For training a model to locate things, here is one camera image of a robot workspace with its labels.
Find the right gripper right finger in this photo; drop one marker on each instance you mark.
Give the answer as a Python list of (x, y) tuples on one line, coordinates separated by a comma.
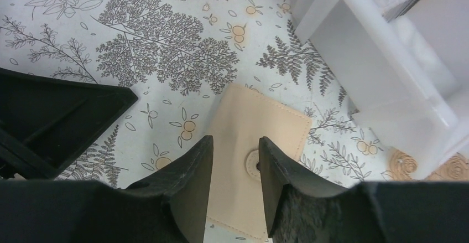
[(301, 206)]

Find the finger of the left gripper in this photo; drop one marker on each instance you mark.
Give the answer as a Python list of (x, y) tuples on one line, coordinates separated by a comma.
[(48, 123)]

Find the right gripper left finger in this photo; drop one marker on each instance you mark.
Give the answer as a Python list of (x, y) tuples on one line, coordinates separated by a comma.
[(169, 205)]

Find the beige card holder wallet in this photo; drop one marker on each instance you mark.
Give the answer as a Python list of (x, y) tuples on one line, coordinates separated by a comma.
[(241, 119)]

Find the white card box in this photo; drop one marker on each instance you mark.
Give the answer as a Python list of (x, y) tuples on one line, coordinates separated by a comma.
[(408, 77)]

